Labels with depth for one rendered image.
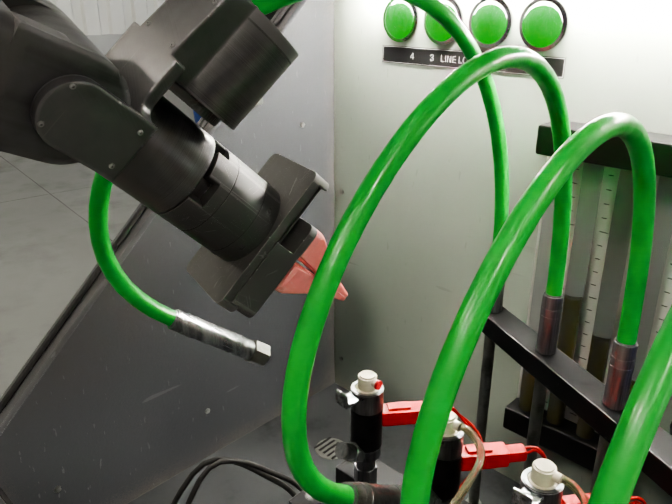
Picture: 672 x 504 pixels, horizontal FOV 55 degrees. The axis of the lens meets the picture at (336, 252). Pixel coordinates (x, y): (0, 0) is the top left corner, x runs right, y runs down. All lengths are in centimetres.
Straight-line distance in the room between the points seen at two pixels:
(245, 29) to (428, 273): 54
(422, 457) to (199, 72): 22
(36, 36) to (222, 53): 10
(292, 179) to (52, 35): 18
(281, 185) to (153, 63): 12
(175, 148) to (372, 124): 51
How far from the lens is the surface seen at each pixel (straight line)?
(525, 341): 65
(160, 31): 37
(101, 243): 52
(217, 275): 42
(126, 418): 82
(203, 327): 56
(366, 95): 85
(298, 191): 40
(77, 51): 31
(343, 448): 56
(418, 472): 32
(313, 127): 87
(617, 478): 29
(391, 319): 91
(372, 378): 55
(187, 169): 37
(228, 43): 36
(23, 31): 30
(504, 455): 54
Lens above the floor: 141
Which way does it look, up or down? 22 degrees down
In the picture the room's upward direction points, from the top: straight up
